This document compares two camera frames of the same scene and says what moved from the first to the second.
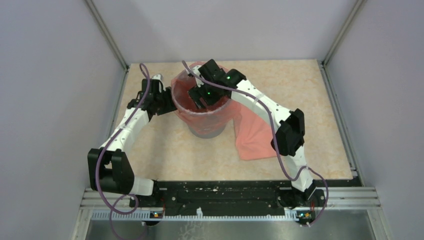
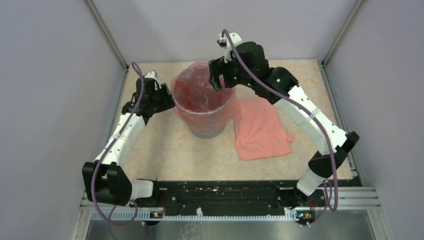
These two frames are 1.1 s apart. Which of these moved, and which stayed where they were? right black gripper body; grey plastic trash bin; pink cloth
Moved: right black gripper body
Stayed: pink cloth; grey plastic trash bin
